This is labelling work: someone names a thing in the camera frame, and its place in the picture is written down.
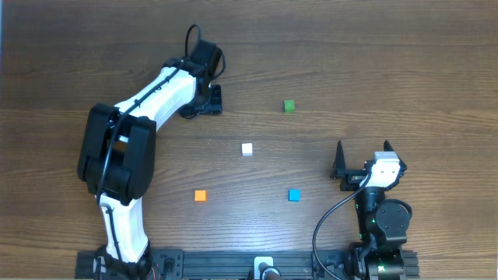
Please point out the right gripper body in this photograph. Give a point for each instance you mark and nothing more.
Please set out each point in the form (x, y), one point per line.
(352, 179)

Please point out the white cube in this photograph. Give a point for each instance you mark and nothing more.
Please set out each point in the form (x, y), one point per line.
(247, 149)

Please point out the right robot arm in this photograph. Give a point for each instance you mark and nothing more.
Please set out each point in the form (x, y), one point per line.
(389, 221)

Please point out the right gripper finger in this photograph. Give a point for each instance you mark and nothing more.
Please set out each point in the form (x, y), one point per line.
(388, 147)
(340, 159)

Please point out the orange cube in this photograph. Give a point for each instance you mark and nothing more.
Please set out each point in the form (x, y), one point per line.
(200, 195)

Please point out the mounting rail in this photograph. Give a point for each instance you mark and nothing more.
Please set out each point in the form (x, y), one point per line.
(218, 265)

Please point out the blue cube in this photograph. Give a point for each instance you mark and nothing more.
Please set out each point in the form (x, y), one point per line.
(294, 195)

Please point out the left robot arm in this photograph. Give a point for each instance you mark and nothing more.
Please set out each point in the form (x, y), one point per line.
(128, 218)

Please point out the green cube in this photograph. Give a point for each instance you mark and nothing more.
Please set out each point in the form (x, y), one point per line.
(289, 106)

